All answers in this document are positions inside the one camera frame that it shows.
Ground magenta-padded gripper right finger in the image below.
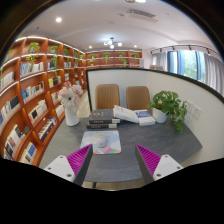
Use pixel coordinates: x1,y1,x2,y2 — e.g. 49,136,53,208
134,144,184,185

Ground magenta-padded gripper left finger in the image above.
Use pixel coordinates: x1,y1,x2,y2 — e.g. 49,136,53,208
43,143,94,187

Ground white computer mouse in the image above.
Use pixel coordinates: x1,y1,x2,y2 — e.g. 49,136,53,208
94,134,108,149

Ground pastel printed mouse pad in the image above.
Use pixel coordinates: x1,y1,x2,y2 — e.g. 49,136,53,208
79,129,122,155

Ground white vase with pink flowers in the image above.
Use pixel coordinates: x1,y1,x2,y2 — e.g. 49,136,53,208
58,81,84,128

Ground white book with blue cover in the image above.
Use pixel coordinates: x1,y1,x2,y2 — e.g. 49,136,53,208
133,109,157,127

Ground dark hardcover book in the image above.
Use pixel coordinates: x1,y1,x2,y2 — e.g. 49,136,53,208
86,122,118,130
88,108,122,125

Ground green plant in white pot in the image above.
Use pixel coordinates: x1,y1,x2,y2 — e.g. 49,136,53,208
147,90,188,135

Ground thick white book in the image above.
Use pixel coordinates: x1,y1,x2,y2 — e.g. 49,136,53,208
112,104,140,124

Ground tan upholstered chair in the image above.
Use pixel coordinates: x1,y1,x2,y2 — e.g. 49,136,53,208
95,83,121,110
125,85,153,113

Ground orange bookshelf unit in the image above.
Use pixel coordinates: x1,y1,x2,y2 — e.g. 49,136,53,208
0,35,144,168

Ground white curtain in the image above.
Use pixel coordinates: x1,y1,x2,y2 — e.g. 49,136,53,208
203,53,224,96
151,51,169,71

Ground ceiling chandelier lamp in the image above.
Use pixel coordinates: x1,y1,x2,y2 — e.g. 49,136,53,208
103,36,123,50

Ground recessed ceiling lights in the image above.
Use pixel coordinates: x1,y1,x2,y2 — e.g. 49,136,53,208
55,0,148,51

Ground ceiling air vent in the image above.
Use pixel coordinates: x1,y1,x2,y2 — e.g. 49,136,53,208
126,8,157,23

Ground white wall socket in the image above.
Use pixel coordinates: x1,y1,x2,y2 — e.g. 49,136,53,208
185,99,195,114
191,104,202,121

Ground window with blue frame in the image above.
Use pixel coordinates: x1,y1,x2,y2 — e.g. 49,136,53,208
166,49,207,83

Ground black track light rail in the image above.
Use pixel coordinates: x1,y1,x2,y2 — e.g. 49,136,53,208
149,44,218,57

